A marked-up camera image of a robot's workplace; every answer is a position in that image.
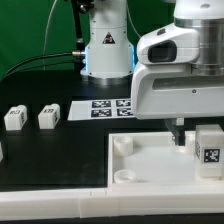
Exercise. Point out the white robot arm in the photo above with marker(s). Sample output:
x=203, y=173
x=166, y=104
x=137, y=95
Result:
x=195, y=38

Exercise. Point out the white left fence bar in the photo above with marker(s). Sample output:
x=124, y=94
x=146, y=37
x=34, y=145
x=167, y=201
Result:
x=1, y=151

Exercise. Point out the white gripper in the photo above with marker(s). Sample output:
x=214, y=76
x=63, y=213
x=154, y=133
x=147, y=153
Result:
x=171, y=91

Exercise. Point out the white square table top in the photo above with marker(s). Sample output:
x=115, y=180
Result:
x=151, y=158

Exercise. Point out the white front fence bar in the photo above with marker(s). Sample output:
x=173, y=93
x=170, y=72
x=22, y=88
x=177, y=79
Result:
x=117, y=201

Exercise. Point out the white fence bar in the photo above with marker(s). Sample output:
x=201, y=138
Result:
x=117, y=201
x=1, y=151

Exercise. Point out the black camera stand pole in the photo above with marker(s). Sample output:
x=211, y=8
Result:
x=80, y=7

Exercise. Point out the white sheet with markers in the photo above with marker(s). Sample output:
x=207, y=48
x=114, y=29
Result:
x=100, y=109

